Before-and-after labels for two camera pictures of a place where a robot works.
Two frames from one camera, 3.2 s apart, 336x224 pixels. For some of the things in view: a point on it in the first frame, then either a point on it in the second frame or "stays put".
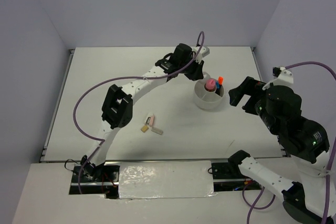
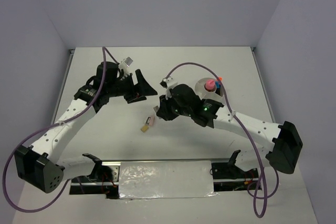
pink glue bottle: [210, 84] stays put
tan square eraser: [144, 128] stays put
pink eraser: [151, 121] stays put
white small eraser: [147, 121] stays put
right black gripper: [246, 87] -> [164, 111]
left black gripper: [197, 74] -> [138, 91]
